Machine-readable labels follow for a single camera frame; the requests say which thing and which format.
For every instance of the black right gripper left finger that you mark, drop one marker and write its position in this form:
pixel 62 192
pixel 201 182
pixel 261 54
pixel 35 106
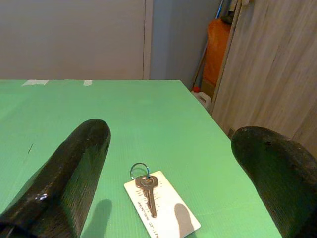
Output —
pixel 64 173

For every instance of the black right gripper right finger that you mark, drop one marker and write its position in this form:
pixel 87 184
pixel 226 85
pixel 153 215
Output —
pixel 280 173

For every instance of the silver key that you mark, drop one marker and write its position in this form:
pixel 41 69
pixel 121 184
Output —
pixel 152 203

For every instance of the white key tag card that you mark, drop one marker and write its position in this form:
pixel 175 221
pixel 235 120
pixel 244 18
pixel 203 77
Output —
pixel 168 194

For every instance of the small white tape strip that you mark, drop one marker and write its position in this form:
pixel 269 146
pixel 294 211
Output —
pixel 87 82

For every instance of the wide white tape strip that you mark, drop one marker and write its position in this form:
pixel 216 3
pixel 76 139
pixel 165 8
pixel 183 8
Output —
pixel 34 83

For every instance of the green table mat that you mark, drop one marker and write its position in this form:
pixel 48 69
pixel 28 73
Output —
pixel 161 124

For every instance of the white jug with red cap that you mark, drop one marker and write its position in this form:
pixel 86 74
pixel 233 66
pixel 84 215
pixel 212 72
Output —
pixel 201 98

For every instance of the light wooden cabinet panel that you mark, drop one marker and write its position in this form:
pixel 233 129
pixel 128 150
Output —
pixel 267 62

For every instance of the white door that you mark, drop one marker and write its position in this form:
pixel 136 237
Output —
pixel 74 37

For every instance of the orange bag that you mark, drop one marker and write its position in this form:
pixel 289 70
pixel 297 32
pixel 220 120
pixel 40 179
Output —
pixel 216 49

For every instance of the blue pole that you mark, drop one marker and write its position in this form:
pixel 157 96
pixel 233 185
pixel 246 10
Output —
pixel 219 8

